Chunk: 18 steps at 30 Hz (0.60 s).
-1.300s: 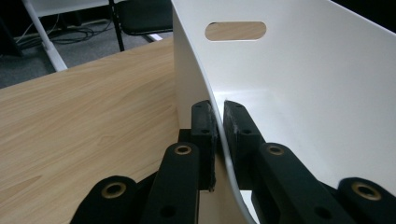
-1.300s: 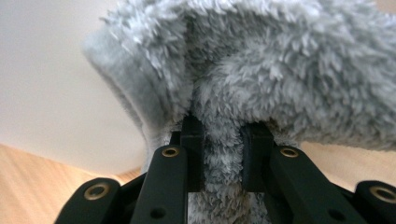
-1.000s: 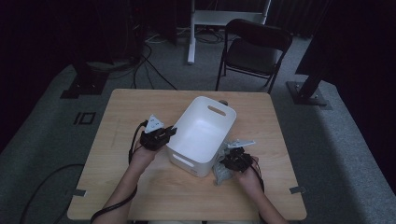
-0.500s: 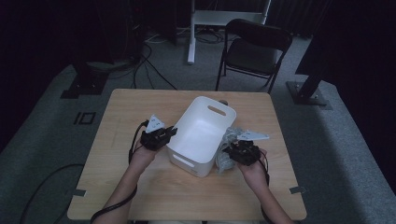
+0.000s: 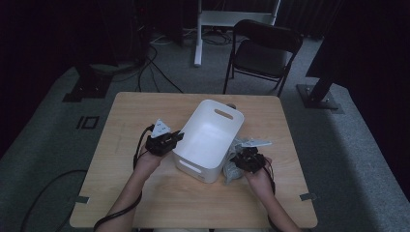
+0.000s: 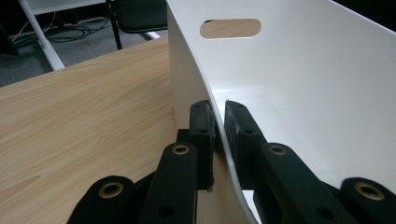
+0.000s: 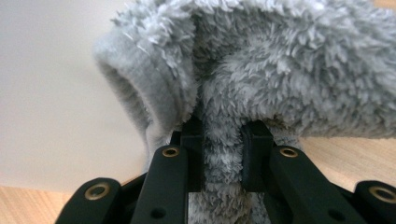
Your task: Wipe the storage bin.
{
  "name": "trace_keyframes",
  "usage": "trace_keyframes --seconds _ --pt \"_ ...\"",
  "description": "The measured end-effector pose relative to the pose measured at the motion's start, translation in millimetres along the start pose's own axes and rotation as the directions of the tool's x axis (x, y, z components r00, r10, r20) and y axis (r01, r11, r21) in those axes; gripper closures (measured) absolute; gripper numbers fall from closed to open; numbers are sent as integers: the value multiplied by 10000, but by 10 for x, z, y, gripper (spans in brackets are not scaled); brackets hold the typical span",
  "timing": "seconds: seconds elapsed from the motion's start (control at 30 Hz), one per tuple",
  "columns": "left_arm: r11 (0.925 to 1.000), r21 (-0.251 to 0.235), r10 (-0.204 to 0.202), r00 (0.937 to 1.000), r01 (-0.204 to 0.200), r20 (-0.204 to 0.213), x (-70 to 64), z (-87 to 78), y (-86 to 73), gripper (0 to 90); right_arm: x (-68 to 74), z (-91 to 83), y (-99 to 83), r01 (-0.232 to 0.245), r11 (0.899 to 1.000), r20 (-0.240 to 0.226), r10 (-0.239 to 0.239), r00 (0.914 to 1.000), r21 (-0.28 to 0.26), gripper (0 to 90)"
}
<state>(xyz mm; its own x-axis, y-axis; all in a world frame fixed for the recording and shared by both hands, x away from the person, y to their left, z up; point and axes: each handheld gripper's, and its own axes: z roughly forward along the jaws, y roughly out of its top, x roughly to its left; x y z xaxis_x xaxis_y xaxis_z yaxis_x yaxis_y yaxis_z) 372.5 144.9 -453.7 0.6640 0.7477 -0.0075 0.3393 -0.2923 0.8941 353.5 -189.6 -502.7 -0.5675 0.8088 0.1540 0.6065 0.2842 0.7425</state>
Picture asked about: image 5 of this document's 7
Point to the person's left hand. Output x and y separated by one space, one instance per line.
146 167

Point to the white desk frame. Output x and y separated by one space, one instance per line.
225 17

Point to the grey round stand base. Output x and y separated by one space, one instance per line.
109 68

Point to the black folding chair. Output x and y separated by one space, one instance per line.
261 58

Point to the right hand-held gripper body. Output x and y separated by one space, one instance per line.
254 161

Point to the white plastic storage bin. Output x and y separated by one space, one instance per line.
206 141

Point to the grey fluffy towel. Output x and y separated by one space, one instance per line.
232 172

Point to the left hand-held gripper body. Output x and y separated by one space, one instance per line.
161 145

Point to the black stand base with post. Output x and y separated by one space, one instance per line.
90 87
317 98

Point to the grey tape piece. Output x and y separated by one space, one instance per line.
82 199
308 196

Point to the person's right hand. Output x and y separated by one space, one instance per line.
261 182

